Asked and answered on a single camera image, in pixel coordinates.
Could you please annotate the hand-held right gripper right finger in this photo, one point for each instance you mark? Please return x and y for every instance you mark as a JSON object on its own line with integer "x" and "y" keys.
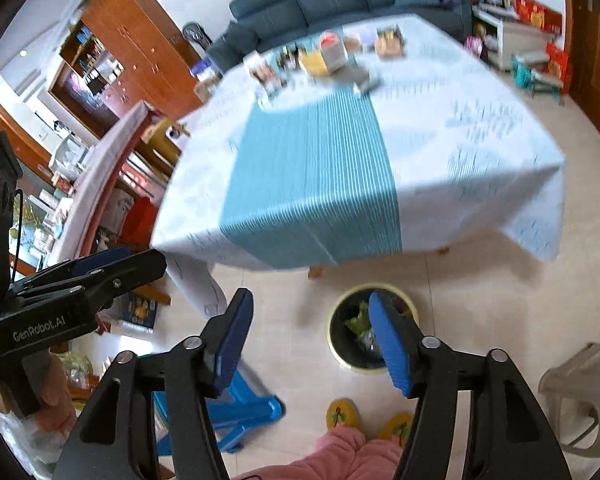
{"x": 392, "y": 345}

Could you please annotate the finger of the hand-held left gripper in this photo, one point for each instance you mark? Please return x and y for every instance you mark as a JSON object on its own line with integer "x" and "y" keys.
{"x": 100, "y": 257}
{"x": 130, "y": 267}

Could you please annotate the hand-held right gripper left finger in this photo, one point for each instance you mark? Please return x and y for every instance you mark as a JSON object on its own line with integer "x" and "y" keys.
{"x": 230, "y": 345}

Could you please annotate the yellow green packet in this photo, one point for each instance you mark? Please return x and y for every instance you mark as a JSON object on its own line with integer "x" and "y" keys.
{"x": 359, "y": 317}

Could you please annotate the yellow rimmed dark trash bin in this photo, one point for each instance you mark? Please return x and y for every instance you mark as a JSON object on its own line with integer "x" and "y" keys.
{"x": 340, "y": 345}

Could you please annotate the white box with portrait print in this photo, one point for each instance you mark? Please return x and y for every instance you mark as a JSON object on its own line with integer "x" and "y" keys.
{"x": 265, "y": 72}

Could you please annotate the long yellow carton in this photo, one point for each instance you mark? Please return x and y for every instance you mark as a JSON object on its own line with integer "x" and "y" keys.
{"x": 314, "y": 62}

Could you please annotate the red and white packet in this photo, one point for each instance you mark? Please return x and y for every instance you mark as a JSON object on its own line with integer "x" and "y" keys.
{"x": 334, "y": 50}

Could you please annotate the person's left hand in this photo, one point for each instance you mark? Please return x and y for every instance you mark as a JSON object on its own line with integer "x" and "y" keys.
{"x": 55, "y": 395}

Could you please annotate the dark blue picture book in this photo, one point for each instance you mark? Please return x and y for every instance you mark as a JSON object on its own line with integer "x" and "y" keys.
{"x": 139, "y": 312}

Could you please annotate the red bucket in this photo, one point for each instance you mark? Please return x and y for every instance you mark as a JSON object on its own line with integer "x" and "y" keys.
{"x": 140, "y": 222}

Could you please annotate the blue plastic stool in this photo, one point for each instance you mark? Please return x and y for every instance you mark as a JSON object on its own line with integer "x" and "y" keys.
{"x": 250, "y": 405}

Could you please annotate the yellow embroidered slipper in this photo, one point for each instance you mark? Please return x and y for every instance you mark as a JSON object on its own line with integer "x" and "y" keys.
{"x": 395, "y": 429}
{"x": 342, "y": 414}

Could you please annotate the person's right leg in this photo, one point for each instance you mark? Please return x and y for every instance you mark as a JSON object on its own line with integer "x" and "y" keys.
{"x": 380, "y": 460}

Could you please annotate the person's leg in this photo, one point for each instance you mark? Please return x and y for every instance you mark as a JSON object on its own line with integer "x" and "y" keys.
{"x": 325, "y": 455}
{"x": 380, "y": 460}

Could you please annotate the white plastic bag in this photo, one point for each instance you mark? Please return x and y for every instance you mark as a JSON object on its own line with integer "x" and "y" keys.
{"x": 25, "y": 447}

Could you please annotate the person's left leg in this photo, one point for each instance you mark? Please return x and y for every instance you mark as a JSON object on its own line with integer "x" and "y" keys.
{"x": 325, "y": 455}

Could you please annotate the yellow plastic stool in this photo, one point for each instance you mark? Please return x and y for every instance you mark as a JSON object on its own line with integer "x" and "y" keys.
{"x": 165, "y": 135}

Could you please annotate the table with patterned tablecloth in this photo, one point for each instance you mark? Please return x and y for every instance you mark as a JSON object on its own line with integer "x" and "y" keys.
{"x": 310, "y": 180}

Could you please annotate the grey plastic stool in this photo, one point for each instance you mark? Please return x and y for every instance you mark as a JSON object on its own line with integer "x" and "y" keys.
{"x": 580, "y": 395}

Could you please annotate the cardboard box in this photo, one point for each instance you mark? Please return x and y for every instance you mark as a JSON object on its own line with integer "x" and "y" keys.
{"x": 207, "y": 85}

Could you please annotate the purple printed box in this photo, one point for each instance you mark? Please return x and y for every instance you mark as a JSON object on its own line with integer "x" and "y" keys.
{"x": 201, "y": 67}

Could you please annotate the wooden cabinet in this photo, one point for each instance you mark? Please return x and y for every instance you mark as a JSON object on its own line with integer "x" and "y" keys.
{"x": 130, "y": 45}

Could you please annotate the teal plastic toy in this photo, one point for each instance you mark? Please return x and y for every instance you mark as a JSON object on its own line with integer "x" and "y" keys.
{"x": 535, "y": 77}

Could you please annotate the upright red gift box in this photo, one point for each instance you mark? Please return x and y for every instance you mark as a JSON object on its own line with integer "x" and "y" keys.
{"x": 557, "y": 67}

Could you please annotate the white low cabinet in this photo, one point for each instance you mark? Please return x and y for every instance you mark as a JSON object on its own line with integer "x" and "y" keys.
{"x": 515, "y": 35}

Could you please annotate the wooden door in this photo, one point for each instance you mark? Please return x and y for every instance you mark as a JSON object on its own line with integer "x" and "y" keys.
{"x": 595, "y": 60}

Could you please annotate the wide red gift box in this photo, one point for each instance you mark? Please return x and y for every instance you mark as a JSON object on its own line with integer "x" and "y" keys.
{"x": 537, "y": 12}

